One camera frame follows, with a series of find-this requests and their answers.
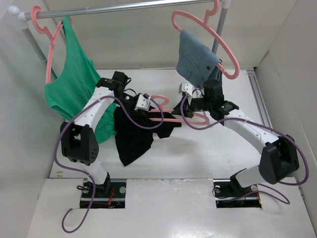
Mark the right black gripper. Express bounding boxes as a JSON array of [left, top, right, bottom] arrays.
[[171, 95, 212, 119]]

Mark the black t shirt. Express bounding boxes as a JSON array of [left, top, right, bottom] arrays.
[[114, 107, 182, 167]]

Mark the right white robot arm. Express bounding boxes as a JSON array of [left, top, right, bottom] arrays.
[[174, 80, 299, 195]]

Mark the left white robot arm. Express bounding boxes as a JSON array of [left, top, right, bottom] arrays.
[[61, 71, 150, 197]]

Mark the pink hanger with denim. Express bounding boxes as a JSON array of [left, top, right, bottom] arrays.
[[171, 0, 240, 80]]

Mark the pink hanger with tank top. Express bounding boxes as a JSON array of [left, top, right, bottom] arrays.
[[30, 5, 75, 84]]

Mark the blue denim garment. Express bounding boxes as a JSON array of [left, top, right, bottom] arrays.
[[176, 29, 222, 89]]

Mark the green tank top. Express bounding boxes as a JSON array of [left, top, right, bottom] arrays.
[[44, 16, 118, 144]]

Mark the metal clothes rack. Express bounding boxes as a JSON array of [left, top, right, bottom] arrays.
[[7, 0, 231, 62]]

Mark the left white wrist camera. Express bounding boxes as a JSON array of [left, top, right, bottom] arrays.
[[135, 94, 151, 112]]

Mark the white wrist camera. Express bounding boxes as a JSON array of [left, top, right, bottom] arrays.
[[178, 83, 196, 104], [135, 94, 151, 112]]

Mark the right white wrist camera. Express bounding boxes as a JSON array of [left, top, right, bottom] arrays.
[[178, 83, 196, 104]]

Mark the aluminium rail right side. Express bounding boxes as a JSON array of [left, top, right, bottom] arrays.
[[247, 70, 272, 128]]

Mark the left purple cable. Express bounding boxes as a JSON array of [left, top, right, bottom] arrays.
[[53, 95, 165, 234]]

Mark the purple cable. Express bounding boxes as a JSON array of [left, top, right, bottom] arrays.
[[53, 95, 165, 234], [180, 94, 310, 205]]

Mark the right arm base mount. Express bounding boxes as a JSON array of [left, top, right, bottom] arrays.
[[212, 179, 262, 208]]

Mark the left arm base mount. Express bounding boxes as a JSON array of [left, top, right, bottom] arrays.
[[76, 179, 127, 209]]

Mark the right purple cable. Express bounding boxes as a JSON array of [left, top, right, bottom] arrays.
[[180, 94, 310, 205]]

